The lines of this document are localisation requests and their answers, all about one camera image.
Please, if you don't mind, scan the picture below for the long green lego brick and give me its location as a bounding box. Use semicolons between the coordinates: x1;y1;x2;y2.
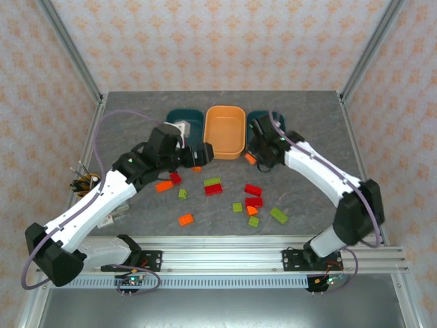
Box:
269;207;290;225

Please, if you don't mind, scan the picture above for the dark teal plastic container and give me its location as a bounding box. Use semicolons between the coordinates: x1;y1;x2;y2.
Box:
246;109;287;137
166;108;206;150

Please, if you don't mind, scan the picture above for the orange plastic container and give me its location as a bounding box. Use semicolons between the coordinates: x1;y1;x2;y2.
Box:
203;105;247;161

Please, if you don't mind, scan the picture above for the dark pencil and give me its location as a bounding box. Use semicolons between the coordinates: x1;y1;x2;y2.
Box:
78;159;92;185
69;167;87;185

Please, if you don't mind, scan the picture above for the yellow pencil cup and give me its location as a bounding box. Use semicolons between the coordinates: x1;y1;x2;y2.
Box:
75;173;103;200

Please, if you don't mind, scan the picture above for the small circuit board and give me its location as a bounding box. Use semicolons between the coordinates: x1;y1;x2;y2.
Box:
315;273;346;287
115;274;147;288

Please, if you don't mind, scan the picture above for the grey metal sheet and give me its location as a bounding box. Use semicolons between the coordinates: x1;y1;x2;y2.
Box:
36;286;406;328

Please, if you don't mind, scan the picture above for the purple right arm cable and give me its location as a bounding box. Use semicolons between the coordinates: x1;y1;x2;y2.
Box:
268;108;383;295

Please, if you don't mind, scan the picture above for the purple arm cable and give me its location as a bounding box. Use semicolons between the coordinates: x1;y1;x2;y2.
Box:
268;108;383;295
20;109;168;297

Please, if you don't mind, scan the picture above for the aluminum side rail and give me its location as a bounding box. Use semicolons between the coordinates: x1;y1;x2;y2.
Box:
338;92;391;247
66;94;107;206

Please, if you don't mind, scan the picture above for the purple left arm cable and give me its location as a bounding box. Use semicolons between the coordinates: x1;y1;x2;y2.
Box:
20;109;168;297

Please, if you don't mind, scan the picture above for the wide aluminum mounting rail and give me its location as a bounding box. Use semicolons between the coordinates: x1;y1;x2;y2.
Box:
36;234;410;275

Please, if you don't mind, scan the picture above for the aluminum frame post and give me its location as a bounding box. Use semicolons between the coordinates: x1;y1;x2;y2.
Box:
36;0;104;105
340;0;408;103

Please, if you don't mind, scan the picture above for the slotted grey cable duct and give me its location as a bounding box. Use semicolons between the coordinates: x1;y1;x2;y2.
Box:
49;275;344;290

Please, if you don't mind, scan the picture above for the aluminum frame leg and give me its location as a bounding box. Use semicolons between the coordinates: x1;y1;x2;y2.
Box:
391;273;423;328
16;273;52;328

